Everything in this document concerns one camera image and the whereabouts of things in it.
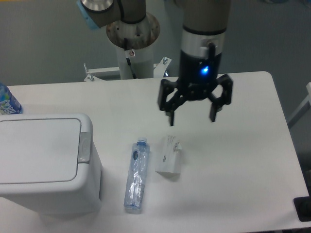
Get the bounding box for black cable on pedestal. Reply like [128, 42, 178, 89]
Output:
[123, 37, 137, 80]

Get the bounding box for crushed clear plastic bottle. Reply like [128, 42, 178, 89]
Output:
[123, 137, 150, 214]

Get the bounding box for white frame at right edge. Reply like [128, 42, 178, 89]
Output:
[287, 83, 311, 129]

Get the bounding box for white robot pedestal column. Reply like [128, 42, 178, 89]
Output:
[106, 13, 160, 80]

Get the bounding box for white metal base frame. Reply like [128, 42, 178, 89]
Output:
[84, 57, 172, 82]

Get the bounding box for blue labelled water bottle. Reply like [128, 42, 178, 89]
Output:
[0, 83, 23, 115]

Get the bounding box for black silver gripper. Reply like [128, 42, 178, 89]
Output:
[157, 26, 233, 126]

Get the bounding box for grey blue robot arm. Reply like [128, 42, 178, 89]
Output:
[76, 0, 233, 125]

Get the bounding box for black clamp at table edge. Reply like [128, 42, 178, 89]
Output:
[294, 196, 311, 222]

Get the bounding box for white push-lid trash can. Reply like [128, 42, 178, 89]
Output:
[0, 113, 103, 215]

